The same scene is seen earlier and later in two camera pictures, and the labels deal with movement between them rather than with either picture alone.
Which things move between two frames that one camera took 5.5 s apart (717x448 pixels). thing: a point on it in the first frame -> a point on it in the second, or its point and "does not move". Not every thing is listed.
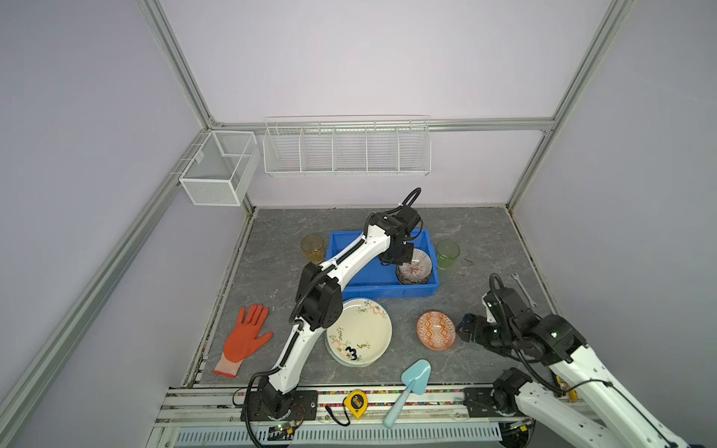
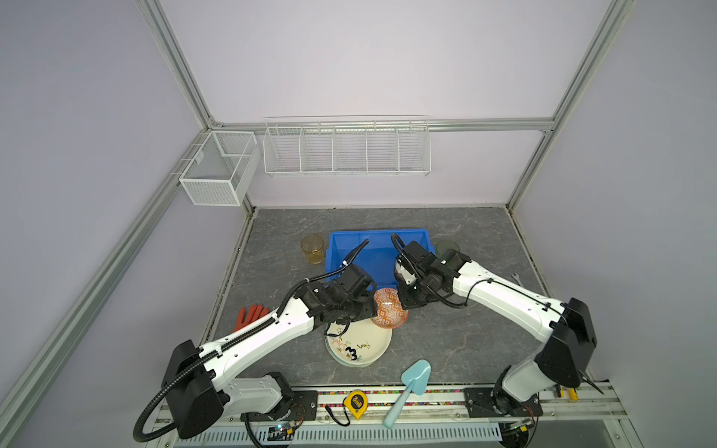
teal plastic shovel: x=418 y=376 does not move
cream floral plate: x=361 y=335 does not move
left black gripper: x=408 y=257 -> x=369 y=310
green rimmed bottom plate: x=344 y=362 does not move
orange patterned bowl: x=436 y=330 -> x=391 y=315
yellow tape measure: x=358 y=401 does not move
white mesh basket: x=223 y=168 does not move
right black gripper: x=476 y=329 -> x=404 y=299
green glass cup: x=446 y=251 does not move
